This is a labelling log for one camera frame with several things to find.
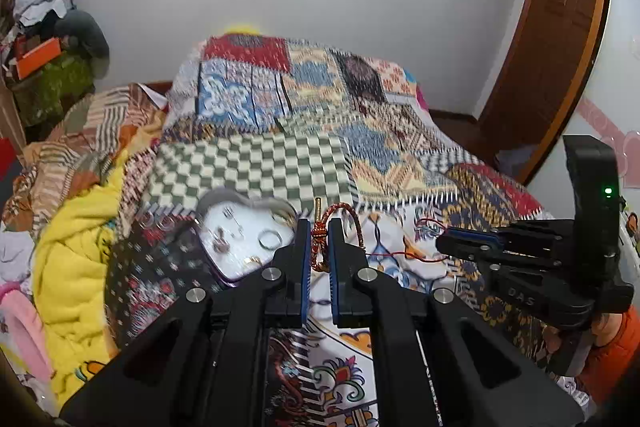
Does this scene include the pale blue bag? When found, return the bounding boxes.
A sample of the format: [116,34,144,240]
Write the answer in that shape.
[495,144,538,182]

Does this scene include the braided red cord bracelet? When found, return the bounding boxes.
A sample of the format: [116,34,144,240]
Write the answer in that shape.
[310,197,362,274]

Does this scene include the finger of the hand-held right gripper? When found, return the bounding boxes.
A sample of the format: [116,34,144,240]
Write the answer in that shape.
[446,219,568,244]
[435,237,561,271]

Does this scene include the person's right forearm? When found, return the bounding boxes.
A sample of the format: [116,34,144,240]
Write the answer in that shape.
[577,307,640,408]

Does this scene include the yellow cloth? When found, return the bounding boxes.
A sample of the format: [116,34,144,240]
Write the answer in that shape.
[32,162,127,414]

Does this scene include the wooden door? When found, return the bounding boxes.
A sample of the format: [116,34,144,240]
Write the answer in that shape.
[479,0,602,158]

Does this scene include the striped brown blanket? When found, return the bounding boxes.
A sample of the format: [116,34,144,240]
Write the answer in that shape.
[2,82,169,229]

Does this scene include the dark grey cloth bundle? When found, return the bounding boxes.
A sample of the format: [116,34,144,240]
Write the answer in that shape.
[52,9,111,68]

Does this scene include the thin red string bracelet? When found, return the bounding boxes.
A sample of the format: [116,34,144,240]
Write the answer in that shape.
[365,217,451,264]

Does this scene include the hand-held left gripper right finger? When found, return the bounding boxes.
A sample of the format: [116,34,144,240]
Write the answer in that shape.
[329,218,584,427]

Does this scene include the purple heart-shaped jewelry box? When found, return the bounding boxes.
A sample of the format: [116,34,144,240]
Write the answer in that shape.
[192,189,307,286]

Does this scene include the red cloth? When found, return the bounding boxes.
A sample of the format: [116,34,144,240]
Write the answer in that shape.
[0,137,18,180]

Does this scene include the pile of grey clothes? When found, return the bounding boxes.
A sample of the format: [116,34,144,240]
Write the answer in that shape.
[12,0,82,25]

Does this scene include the pink cloth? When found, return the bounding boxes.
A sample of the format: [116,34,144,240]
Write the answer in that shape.
[0,282,57,384]

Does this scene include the orange box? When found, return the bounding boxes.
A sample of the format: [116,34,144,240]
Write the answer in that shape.
[14,38,63,78]

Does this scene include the silver ring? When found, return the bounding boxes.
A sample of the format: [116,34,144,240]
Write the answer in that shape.
[258,229,284,251]

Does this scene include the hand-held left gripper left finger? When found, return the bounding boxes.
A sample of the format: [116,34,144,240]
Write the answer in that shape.
[60,218,313,427]

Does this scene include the colourful patchwork blanket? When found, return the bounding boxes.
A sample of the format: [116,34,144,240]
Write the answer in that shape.
[102,34,601,427]

